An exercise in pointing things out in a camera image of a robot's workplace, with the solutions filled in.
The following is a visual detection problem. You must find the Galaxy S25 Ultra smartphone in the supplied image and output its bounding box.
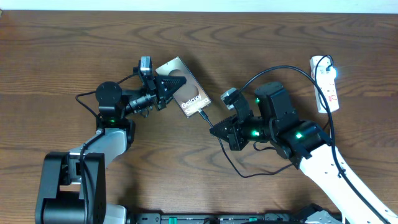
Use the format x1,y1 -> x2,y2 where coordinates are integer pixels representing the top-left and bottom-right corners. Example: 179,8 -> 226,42
156,57 -> 211,118

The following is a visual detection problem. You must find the black charging cable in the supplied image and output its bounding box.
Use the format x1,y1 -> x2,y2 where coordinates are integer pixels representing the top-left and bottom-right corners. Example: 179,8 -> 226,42
197,54 -> 335,179

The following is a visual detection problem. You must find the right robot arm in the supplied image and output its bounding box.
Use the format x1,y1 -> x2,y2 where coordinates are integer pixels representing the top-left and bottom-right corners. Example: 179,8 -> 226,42
210,82 -> 397,223

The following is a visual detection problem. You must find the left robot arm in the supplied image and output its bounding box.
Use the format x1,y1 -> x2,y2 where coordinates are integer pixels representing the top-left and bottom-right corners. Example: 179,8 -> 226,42
35,75 -> 187,223

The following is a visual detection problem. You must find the white USB charger plug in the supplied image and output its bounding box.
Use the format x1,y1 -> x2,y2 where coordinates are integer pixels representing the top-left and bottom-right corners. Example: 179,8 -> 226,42
316,65 -> 337,82

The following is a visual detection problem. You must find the white power strip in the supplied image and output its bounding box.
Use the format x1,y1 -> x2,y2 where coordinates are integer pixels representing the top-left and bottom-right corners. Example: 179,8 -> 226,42
310,55 -> 340,114

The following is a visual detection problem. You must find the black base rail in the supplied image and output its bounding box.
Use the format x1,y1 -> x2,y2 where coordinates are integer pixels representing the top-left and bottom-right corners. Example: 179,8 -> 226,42
130,212 -> 343,224

